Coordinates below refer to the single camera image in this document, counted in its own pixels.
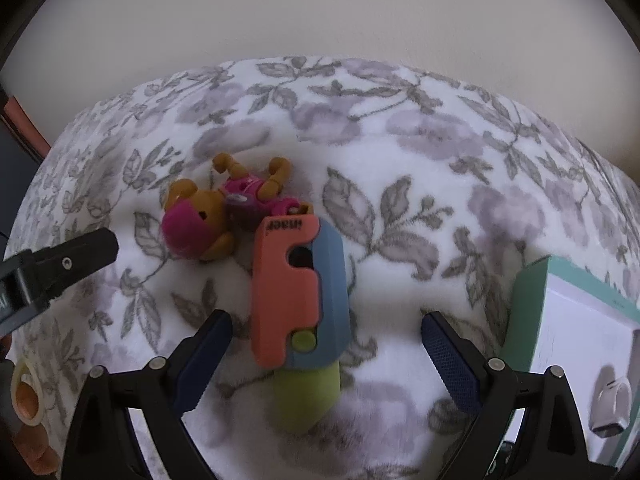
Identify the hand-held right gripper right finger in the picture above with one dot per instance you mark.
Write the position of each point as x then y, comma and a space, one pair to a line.
450, 365

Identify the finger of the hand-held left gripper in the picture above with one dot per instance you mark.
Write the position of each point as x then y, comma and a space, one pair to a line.
75, 256

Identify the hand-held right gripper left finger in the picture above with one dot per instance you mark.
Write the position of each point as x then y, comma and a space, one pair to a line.
205, 360

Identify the teal rimmed white tray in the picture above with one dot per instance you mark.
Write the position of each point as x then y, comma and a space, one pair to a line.
530, 320

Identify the orange blue green toy knife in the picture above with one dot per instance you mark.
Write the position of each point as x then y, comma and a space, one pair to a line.
280, 300

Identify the white charger plug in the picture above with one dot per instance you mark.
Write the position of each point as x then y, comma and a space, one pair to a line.
607, 405

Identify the person's left hand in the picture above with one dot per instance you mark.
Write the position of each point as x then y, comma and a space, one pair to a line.
32, 452

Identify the dark cabinet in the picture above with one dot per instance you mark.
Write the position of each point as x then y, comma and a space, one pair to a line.
12, 185

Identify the pink brown toy dog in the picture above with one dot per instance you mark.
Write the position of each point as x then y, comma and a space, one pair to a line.
192, 225

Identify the orange board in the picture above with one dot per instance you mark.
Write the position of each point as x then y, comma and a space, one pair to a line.
22, 125

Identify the floral printed blanket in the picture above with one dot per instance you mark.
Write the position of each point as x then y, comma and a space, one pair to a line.
425, 185

